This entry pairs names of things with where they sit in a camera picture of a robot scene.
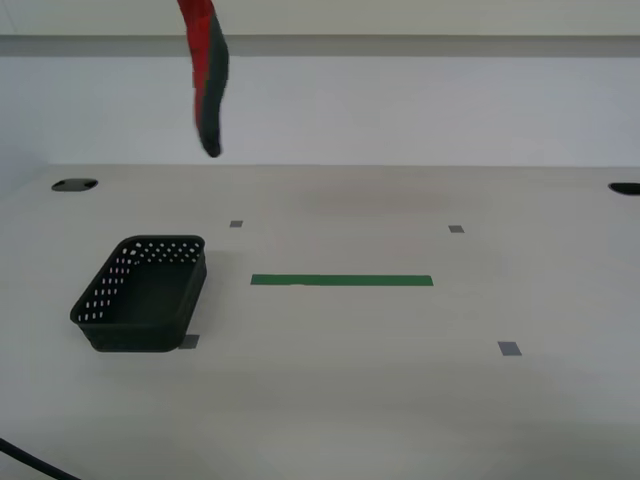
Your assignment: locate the red and black glove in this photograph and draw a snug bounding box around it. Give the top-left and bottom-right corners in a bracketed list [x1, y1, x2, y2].
[176, 0, 231, 159]

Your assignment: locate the black perforated plastic basket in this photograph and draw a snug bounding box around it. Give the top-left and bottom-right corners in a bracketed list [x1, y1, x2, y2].
[69, 234, 208, 355]

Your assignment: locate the green tape strip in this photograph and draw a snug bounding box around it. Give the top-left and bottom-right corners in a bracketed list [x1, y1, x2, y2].
[250, 273, 435, 288]

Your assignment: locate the thick black cable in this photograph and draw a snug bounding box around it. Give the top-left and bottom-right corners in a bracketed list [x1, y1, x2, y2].
[0, 437, 84, 480]

